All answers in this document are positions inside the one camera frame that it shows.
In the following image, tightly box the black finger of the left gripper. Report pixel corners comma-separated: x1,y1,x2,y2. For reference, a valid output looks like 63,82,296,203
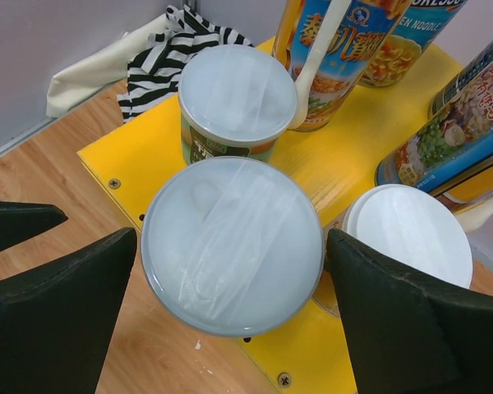
0,201,68,252

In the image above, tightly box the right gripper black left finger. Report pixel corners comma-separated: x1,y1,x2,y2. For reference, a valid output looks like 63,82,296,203
0,227,137,393

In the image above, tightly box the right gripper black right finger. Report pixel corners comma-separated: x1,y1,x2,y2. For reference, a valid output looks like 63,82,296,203
326,229,493,393

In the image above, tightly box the small yellow white-lid can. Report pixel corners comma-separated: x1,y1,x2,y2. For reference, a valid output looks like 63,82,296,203
311,183,475,319

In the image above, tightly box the yellow-green can clear lid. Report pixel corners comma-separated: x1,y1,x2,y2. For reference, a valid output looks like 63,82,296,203
141,157,325,338

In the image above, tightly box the purple-label can with spoon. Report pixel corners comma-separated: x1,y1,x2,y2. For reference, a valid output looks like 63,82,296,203
373,53,493,235

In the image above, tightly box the blue porridge can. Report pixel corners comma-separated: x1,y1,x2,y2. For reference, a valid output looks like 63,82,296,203
272,0,410,131

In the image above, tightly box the blue Progresso soup can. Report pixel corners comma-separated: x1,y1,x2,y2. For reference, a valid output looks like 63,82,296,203
360,0,466,87
428,40,493,118

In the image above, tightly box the yellow wooden cabinet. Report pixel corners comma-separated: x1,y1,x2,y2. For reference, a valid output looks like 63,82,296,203
79,46,461,393

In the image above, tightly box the cream white cloth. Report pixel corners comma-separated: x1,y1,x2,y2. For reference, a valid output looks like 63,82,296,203
46,14,166,118

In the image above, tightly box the black white striped cloth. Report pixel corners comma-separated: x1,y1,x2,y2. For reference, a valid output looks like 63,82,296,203
117,5,252,123

